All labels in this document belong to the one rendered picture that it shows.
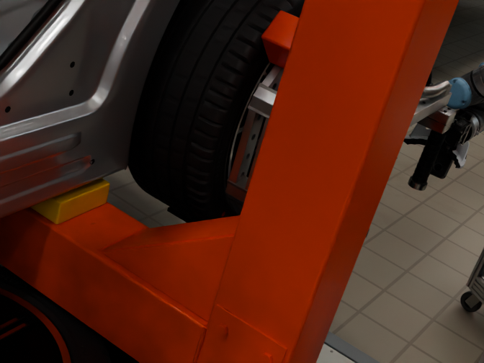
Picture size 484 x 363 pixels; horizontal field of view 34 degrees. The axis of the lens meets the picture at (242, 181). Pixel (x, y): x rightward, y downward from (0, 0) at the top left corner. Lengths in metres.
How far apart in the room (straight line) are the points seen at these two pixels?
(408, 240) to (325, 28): 2.28
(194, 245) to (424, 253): 2.03
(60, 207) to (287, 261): 0.49
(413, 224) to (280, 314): 2.22
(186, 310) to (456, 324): 1.68
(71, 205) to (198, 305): 0.33
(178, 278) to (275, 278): 0.21
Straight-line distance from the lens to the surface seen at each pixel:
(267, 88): 1.55
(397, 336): 2.73
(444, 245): 3.38
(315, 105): 1.11
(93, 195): 1.57
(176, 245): 1.35
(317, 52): 1.10
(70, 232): 1.52
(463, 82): 1.97
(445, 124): 1.84
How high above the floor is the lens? 1.52
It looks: 28 degrees down
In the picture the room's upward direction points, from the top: 16 degrees clockwise
